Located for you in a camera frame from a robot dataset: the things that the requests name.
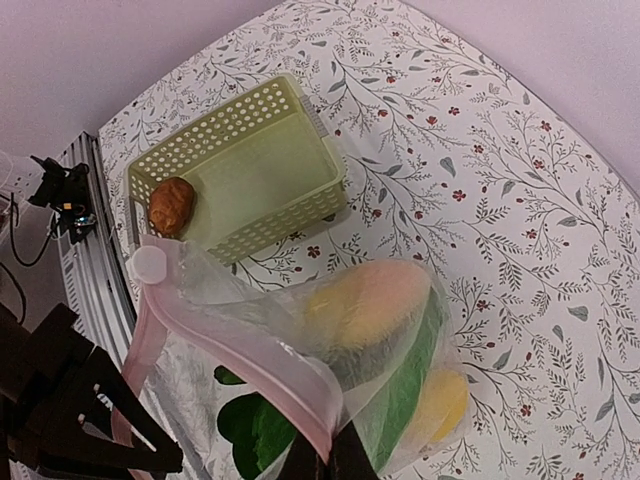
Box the yellow lemon toy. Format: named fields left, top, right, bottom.
left=405, top=369, right=469, bottom=446

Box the brown bread roll toy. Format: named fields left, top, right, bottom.
left=148, top=177, right=196, bottom=237

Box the orange yellow mango toy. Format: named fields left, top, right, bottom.
left=303, top=259, right=432, bottom=350

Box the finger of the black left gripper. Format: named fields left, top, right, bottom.
left=1, top=304, right=183, bottom=475

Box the clear pink zip top bag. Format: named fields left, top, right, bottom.
left=122, top=235, right=470, bottom=478

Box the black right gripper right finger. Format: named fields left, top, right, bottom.
left=327, top=422, right=379, bottom=480

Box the floral white table mat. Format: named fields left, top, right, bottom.
left=99, top=1, right=639, bottom=479

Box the green bok choy toy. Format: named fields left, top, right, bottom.
left=217, top=289, right=447, bottom=479

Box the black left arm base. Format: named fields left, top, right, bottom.
left=28, top=155, right=97, bottom=244

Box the aluminium front rail frame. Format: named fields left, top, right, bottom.
left=57, top=132, right=136, bottom=367

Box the beige perforated plastic basket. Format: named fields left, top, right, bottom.
left=124, top=73, right=347, bottom=265

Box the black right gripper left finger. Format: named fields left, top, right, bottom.
left=277, top=433, right=328, bottom=480

